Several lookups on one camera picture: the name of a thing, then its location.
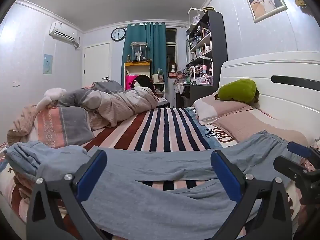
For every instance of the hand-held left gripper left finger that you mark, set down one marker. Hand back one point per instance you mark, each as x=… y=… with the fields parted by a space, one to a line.
x=92 y=175

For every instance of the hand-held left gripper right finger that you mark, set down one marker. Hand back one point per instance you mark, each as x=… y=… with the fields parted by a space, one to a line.
x=223 y=170

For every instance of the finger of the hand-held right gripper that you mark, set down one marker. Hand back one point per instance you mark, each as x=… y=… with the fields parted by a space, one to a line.
x=298 y=147
x=290 y=166

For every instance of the grey pants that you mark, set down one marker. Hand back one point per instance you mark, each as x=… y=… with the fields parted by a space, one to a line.
x=155 y=162

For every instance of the printed bed sheet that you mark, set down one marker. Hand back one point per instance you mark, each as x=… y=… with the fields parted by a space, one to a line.
x=217 y=135

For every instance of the folded light blue garment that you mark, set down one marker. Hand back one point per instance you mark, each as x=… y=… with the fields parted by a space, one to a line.
x=27 y=155

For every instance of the white headboard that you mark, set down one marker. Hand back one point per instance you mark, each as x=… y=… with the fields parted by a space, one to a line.
x=282 y=80

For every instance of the striped blanket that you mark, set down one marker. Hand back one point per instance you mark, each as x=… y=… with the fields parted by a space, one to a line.
x=162 y=127

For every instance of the green plush toy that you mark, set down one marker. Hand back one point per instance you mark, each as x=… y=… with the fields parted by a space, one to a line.
x=237 y=90

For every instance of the dark desk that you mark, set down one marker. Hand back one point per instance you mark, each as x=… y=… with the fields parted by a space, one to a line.
x=197 y=92

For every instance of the white plush toy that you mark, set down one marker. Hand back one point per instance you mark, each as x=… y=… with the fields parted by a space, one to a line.
x=51 y=96

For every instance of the black stool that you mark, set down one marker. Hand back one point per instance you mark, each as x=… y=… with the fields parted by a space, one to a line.
x=163 y=104

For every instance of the pink bag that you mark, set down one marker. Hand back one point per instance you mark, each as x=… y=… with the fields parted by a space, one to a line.
x=131 y=82

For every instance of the black plush toy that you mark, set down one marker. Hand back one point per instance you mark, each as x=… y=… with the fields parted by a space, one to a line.
x=143 y=81

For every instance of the white door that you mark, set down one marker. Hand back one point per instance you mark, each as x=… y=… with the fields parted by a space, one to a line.
x=96 y=65

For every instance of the mannequin head with wig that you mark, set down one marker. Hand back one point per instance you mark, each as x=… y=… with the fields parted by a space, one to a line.
x=173 y=67

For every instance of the yellow shelf unit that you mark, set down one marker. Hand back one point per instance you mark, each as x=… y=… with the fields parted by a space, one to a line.
x=137 y=66

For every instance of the dark bookshelf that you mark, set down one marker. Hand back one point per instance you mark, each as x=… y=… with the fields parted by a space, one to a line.
x=212 y=42

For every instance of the glass display case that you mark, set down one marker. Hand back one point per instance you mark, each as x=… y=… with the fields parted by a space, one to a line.
x=138 y=51

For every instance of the window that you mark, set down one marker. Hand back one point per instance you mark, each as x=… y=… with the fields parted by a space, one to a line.
x=171 y=47

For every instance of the teal curtain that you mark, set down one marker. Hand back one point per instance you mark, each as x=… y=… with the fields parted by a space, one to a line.
x=147 y=50

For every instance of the white air conditioner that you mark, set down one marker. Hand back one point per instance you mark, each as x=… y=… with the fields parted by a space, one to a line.
x=62 y=31

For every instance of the clear display box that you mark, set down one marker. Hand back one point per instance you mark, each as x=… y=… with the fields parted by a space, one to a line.
x=195 y=16

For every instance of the white light switch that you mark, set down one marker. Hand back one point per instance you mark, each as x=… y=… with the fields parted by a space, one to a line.
x=16 y=83

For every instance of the blue wall poster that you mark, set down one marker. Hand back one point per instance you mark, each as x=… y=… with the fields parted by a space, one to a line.
x=48 y=64

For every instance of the round wall clock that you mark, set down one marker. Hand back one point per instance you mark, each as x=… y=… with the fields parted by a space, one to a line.
x=118 y=34

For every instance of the framed wall picture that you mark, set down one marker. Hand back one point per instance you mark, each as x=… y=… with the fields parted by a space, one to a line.
x=266 y=1

